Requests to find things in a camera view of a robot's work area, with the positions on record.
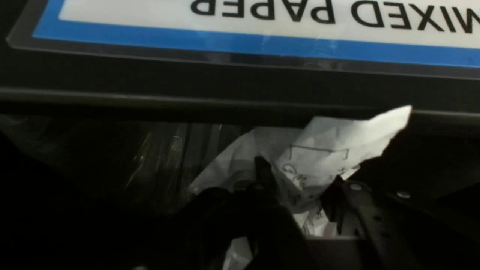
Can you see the tissue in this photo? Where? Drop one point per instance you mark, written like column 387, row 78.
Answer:
column 304, row 162

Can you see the black bin liner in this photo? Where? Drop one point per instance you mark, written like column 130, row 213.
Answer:
column 142, row 166

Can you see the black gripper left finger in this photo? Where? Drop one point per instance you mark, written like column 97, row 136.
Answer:
column 198, row 235

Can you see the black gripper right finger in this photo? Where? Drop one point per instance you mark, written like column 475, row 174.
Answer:
column 382, row 231

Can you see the left black bin door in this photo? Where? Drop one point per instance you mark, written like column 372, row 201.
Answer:
column 60, row 82

